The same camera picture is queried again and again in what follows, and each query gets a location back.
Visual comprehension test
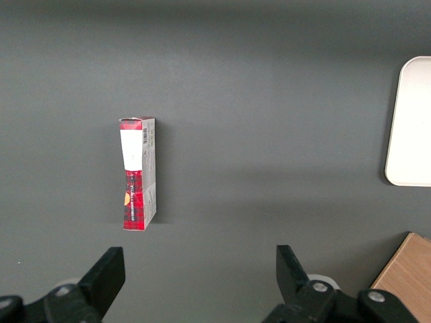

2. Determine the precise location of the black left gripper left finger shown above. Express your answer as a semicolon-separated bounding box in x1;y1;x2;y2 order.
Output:
0;246;127;323

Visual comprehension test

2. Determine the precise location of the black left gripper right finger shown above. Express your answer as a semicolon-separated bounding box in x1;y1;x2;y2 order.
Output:
261;244;420;323

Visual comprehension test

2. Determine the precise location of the wooden drawer cabinet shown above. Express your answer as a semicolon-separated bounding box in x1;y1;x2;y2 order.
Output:
370;231;431;323

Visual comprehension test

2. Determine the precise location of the white rectangular tray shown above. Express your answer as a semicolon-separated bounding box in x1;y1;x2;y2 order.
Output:
384;55;431;187

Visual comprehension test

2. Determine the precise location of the red plaid carton box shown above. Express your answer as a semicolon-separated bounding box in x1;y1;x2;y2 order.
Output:
119;116;158;232

